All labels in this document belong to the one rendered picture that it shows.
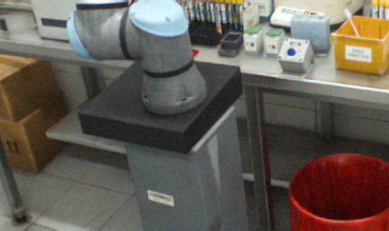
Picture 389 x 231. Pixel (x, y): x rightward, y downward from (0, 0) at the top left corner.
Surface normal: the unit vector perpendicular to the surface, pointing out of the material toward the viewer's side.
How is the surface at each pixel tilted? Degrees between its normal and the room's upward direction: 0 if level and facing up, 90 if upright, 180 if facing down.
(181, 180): 90
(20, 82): 86
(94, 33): 73
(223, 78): 4
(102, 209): 0
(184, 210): 90
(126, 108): 4
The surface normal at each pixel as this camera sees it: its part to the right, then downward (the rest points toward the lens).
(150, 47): -0.23, 0.55
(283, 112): -0.43, 0.48
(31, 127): 0.91, 0.11
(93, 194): -0.09, -0.86
